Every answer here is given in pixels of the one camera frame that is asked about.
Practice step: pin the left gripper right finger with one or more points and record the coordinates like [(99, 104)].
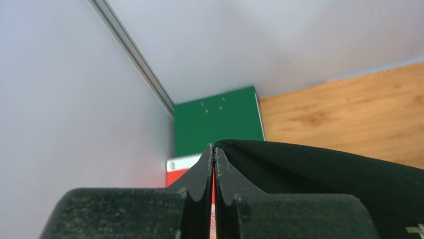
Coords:
[(244, 211)]

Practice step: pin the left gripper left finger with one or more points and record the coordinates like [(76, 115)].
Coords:
[(179, 211)]

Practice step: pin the black floral t shirt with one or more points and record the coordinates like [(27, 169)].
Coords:
[(393, 194)]

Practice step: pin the white plastic laundry basket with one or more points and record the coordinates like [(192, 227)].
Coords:
[(213, 223)]

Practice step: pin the red ring binder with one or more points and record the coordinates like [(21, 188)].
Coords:
[(180, 169)]

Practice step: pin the green ring binder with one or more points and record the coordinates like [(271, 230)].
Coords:
[(232, 115)]

